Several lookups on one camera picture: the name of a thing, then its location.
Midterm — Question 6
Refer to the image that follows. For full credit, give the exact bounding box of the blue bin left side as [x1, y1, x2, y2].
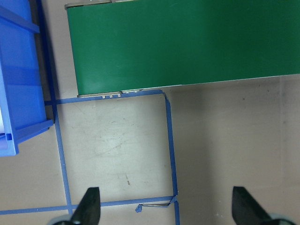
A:
[0, 0, 53, 157]

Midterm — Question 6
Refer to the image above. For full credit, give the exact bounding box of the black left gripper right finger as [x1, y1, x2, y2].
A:
[232, 186, 272, 225]

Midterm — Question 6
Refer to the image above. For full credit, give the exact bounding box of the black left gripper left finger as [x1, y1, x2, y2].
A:
[70, 187, 101, 225]

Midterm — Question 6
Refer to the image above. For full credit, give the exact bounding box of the green conveyor belt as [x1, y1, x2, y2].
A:
[65, 0, 300, 95]

